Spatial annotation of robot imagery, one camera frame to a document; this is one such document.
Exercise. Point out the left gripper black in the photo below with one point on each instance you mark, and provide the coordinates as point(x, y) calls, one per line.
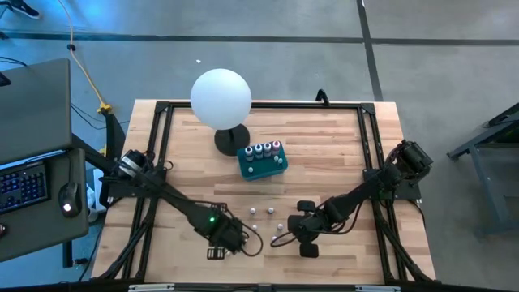
point(229, 237)

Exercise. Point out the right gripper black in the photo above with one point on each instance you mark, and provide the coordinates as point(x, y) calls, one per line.
point(308, 227)

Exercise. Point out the teal plastic bin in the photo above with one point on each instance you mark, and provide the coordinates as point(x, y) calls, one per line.
point(263, 172)

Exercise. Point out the large pink food coloring bottle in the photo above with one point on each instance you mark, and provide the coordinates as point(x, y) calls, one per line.
point(276, 144)

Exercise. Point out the large purple food coloring bottle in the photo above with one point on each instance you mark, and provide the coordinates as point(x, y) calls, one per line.
point(267, 147)

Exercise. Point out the large blue food coloring bottle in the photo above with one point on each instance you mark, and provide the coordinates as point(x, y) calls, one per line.
point(258, 149)

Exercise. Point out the large dark food coloring bottle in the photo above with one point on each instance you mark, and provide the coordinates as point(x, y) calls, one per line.
point(249, 152)

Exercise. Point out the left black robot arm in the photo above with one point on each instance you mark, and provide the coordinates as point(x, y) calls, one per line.
point(178, 200)

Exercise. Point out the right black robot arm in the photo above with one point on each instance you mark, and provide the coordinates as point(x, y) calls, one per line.
point(357, 190)

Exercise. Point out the black curved hook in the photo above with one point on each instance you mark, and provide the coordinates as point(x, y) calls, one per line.
point(322, 96)

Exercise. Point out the white globe lamp black base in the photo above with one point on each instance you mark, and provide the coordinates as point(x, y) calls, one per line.
point(221, 99)

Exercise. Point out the black computer mouse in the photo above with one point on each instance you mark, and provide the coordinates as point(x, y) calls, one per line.
point(69, 198)

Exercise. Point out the dark grey desk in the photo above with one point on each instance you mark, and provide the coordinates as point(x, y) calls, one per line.
point(40, 231)

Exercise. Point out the dark grey metal table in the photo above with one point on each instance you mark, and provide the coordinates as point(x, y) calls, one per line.
point(478, 142)

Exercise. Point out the backlit black keyboard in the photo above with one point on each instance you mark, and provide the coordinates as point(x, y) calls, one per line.
point(22, 188)

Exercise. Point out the person's shoe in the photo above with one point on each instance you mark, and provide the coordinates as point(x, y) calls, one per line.
point(26, 10)

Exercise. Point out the silver metal bracket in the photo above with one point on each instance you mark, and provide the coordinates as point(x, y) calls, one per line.
point(377, 288)
point(152, 288)

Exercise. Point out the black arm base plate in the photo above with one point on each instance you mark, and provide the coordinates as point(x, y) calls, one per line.
point(409, 190)

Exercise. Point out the black aluminium table frame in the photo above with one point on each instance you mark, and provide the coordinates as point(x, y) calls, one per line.
point(284, 105)

